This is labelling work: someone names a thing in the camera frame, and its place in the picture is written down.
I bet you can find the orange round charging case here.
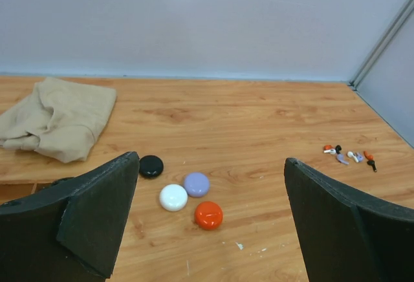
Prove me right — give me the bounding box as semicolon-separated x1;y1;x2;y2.
194;201;223;230

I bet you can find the white round charging case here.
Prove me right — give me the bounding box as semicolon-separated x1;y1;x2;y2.
159;184;188;212

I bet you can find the purple round charging case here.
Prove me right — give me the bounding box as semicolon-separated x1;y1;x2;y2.
183;172;210;197

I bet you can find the black round charging case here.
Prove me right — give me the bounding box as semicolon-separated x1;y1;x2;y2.
139;155;164;179

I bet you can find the purple earbud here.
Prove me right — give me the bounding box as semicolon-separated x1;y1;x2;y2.
336;154;349;165
356;152;364;162

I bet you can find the white earbud left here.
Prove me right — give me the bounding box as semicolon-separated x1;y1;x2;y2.
323;148;336;155

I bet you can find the black earbud lower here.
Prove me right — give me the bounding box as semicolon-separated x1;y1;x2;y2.
367;160;377;172

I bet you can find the purple earbud right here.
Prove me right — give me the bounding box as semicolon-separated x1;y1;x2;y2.
356;152;364;162

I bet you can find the beige folded cloth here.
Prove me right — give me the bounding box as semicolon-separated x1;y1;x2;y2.
1;78;117;163

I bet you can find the white earbud right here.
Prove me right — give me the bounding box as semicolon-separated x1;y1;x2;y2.
347;151;359;163

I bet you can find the purple earbud left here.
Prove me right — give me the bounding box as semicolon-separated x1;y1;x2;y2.
336;154;349;165

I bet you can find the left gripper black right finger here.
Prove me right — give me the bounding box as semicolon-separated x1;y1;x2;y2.
284;158;413;281

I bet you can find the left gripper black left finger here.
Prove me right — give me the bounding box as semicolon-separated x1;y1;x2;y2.
1;151;139;281

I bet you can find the white earbud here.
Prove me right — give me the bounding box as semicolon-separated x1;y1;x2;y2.
323;148;336;155
347;151;359;163

